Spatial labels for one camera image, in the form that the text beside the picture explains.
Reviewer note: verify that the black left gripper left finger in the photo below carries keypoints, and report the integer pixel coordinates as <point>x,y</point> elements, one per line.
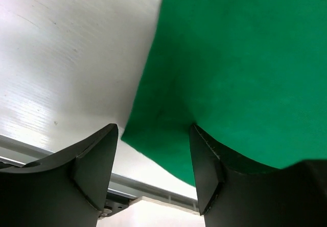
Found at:
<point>67,188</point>

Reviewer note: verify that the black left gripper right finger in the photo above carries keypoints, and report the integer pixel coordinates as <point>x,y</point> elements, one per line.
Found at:
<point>234,190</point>

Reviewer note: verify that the green t-shirt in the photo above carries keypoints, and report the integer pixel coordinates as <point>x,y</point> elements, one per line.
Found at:
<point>251,73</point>

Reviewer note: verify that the aluminium table rail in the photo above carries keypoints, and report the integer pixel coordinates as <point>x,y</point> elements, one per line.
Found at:
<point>122,191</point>

